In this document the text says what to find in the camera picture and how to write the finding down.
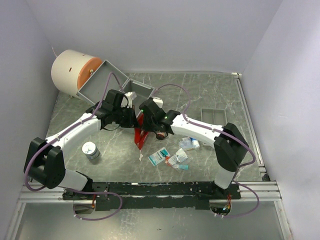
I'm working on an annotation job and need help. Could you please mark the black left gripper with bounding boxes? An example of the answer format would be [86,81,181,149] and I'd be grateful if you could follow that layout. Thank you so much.
[113,105,141,129]

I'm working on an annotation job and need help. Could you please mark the red first aid pouch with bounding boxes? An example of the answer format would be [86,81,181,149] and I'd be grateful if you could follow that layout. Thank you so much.
[134,113,149,150]

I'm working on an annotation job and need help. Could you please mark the teal wipe sachet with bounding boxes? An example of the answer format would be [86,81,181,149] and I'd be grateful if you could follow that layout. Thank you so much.
[148,147,171,167]

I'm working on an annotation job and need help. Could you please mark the clear bag with mask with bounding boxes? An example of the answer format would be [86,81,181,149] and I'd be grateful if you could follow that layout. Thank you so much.
[178,137,194,151]

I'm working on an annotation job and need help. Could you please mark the printed clear plastic packet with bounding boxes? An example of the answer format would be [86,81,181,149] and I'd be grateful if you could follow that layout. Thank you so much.
[165,148,188,169]

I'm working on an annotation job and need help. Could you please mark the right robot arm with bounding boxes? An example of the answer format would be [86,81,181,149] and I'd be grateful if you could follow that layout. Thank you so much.
[139,98,250,199]

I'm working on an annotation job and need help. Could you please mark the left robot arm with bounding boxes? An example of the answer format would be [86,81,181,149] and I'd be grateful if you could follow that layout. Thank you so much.
[23,89,138,200]

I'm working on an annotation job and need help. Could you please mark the brown medicine bottle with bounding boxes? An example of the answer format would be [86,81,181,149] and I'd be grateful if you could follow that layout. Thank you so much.
[155,131,168,140]

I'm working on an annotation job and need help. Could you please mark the grey metal case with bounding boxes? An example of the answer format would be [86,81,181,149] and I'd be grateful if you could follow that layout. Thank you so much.
[76,60,155,116]

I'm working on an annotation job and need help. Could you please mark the white round jar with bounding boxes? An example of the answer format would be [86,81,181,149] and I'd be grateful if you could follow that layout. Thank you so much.
[81,141,100,160]

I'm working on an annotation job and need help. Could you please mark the teal capped tube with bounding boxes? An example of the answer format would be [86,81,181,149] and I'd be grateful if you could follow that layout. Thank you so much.
[173,164,189,171]

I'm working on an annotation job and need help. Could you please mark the grey divided tray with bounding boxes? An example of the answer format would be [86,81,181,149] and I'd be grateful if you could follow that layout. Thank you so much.
[200,108,228,126]

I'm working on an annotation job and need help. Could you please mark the white cylinder with orange face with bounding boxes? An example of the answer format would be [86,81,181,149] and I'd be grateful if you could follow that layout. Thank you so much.
[51,49,103,98]

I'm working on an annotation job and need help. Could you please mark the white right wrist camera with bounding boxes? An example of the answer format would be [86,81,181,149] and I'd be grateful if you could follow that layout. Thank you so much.
[152,97,164,108]

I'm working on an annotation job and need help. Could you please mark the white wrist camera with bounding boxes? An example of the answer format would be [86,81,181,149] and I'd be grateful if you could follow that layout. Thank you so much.
[124,91,137,108]
[152,97,164,108]

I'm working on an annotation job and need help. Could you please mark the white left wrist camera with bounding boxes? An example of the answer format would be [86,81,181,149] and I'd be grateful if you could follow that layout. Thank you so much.
[124,91,137,108]

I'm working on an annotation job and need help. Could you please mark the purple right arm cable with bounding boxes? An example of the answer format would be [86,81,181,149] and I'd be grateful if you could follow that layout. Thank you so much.
[153,84,261,218]

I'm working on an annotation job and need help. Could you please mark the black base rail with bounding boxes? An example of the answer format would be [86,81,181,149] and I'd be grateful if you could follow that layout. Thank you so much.
[62,181,241,211]

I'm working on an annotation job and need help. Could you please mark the aluminium frame rail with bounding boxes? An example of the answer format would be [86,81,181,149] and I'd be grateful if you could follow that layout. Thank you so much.
[18,181,282,204]

